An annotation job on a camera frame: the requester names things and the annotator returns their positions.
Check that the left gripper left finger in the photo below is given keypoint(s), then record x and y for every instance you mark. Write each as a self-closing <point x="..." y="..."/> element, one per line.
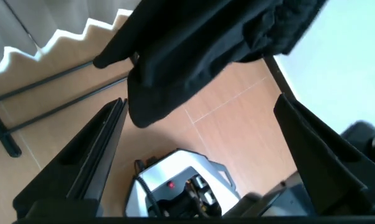
<point x="44" y="193"/>

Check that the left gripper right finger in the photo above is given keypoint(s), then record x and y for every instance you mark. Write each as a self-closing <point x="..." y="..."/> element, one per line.
<point x="324" y="186"/>

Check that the black garment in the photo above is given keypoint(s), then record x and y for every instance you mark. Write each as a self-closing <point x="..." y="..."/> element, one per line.
<point x="190" y="46"/>

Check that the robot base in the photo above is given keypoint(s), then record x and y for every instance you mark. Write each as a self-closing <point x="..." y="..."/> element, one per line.
<point x="168" y="169"/>

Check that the black clothes rack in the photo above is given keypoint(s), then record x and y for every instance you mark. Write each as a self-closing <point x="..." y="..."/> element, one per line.
<point x="3" y="140"/>

